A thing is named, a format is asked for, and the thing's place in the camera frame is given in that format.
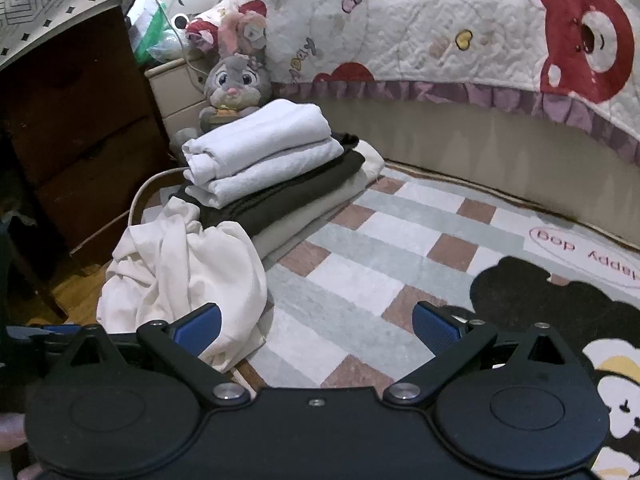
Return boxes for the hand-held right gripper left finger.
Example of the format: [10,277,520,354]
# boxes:
[59,303,251,406]

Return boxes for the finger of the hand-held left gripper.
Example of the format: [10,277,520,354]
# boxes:
[0,324,83,356]

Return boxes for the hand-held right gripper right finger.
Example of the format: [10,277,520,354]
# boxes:
[382,301,577,406]

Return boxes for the white garment with green print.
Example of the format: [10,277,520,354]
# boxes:
[96,195,276,373]

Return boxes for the checkered rug with dog print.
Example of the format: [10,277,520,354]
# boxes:
[127,162,640,480]

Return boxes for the beige folded garment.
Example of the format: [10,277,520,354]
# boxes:
[250,167,375,266]

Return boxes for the dark brown folded garment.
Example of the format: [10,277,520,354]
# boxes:
[167,132,368,236]

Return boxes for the cream folded cloth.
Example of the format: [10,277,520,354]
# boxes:
[352,139,386,186]

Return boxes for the thin white folded cloth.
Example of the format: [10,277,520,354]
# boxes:
[185,137,346,209]

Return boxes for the beige bed base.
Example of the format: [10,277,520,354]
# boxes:
[270,82,640,251]

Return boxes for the thick white folded cloth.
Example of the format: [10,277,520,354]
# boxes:
[181,99,332,186]

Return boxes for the dark wooden cabinet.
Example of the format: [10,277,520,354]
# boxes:
[0,5,173,271]

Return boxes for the cream nightstand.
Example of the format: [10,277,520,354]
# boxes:
[145,55,213,136]

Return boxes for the grey rabbit plush toy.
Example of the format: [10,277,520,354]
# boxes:
[172,10,273,148]

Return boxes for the red plush item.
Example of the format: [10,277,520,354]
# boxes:
[186,17,221,53]

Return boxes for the green and white plastic bags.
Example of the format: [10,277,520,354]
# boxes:
[122,0,191,63]

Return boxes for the bear print quilt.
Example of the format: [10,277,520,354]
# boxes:
[220,0,640,141]

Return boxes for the geometric patterned cover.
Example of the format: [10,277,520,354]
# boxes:
[0,0,166,68]

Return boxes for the white cable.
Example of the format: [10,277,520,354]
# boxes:
[146,0,211,88]

